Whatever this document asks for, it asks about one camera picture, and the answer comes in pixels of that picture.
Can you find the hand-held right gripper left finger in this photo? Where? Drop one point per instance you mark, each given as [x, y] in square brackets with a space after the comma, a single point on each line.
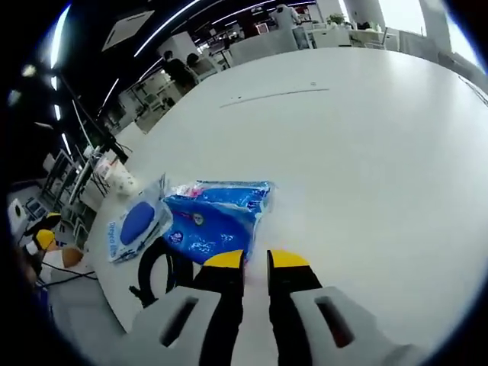
[221, 305]

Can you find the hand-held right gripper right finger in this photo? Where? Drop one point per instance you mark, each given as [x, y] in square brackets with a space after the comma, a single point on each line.
[289, 305]

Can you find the blue tissue packet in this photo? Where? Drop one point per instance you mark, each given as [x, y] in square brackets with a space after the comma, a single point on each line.
[213, 221]

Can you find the white mesh office chair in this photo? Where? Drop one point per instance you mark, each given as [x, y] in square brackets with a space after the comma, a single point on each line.
[76, 305]

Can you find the potted green plant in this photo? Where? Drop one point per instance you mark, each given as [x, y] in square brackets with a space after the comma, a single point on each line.
[336, 19]

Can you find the ceiling air vent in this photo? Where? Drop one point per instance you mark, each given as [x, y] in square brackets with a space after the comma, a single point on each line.
[127, 30]

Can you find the black tripod stand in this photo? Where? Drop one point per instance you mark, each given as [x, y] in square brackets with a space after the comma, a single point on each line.
[114, 146]

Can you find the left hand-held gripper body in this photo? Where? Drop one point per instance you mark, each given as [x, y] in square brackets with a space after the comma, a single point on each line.
[17, 217]

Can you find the clear bag with blue item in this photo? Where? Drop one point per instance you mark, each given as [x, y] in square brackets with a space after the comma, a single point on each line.
[137, 225]

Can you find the white printed paper cup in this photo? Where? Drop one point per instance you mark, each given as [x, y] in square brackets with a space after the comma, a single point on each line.
[124, 181]

